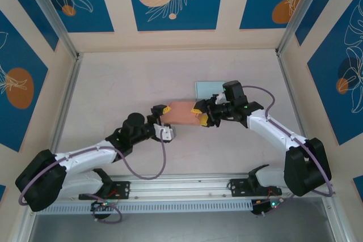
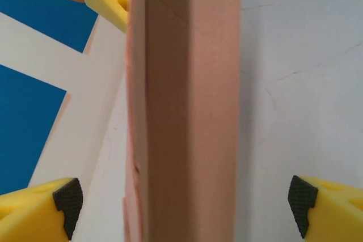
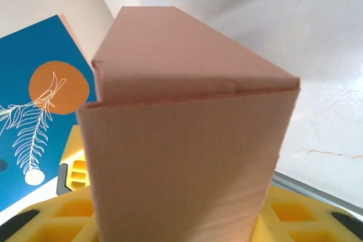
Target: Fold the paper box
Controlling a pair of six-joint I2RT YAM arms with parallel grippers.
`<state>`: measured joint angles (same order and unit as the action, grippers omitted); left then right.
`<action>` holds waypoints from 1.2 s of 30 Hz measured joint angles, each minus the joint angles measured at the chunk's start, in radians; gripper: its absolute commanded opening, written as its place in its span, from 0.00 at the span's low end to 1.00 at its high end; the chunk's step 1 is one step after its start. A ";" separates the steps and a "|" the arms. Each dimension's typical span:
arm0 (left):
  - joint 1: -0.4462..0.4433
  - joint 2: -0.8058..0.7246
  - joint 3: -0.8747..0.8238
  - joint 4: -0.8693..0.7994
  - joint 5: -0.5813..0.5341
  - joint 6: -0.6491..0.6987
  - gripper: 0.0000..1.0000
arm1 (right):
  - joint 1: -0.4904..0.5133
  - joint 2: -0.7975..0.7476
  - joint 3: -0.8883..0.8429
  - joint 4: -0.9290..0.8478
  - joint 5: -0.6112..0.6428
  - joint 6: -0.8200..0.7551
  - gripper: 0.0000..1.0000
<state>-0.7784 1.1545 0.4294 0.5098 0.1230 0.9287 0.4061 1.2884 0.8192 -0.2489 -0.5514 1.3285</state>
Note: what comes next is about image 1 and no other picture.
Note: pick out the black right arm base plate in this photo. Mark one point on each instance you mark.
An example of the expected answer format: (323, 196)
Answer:
(238, 188)

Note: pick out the orange paper box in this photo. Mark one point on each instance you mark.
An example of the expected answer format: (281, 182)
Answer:
(181, 113)

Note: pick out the aluminium corner post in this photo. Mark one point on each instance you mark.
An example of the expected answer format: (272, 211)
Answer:
(52, 12)
(301, 12)

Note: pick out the grey metal sheet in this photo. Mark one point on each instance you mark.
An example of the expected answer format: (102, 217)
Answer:
(181, 228)

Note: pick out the light blue paper box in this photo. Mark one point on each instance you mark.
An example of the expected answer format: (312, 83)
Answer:
(207, 89)

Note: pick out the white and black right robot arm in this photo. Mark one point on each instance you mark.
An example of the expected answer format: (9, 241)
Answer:
(306, 165)

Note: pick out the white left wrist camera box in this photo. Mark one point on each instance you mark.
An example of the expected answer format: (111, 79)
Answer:
(167, 133)

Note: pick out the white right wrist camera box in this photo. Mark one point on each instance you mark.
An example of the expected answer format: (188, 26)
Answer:
(218, 98)

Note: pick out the aluminium mounting rail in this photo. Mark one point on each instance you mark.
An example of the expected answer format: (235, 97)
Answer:
(181, 185)

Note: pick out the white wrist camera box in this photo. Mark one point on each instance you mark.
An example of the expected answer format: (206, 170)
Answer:
(218, 98)
(167, 133)

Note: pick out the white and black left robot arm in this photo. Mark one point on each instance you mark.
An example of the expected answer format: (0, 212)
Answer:
(42, 179)

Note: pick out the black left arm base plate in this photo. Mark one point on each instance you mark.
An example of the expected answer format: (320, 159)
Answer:
(124, 186)

